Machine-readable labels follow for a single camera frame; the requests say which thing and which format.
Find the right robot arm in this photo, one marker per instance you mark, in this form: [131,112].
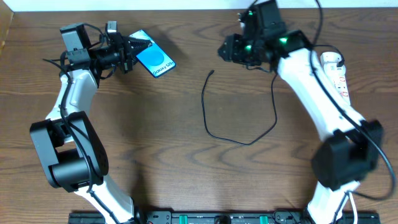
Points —
[349,149]

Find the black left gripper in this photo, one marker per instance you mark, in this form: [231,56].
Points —
[126,54]

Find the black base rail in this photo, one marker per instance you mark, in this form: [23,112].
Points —
[279,216]

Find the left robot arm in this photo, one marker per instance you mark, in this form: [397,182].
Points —
[69,149]

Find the blue Galaxy smartphone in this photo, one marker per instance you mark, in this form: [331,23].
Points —
[153,58]

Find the white power strip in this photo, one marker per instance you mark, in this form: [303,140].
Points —
[340,84]

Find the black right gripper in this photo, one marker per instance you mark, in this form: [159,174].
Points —
[228,50]

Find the white charger plug adapter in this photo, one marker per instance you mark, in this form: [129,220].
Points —
[333,63]

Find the brown cardboard panel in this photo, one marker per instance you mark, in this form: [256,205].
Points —
[6,17]

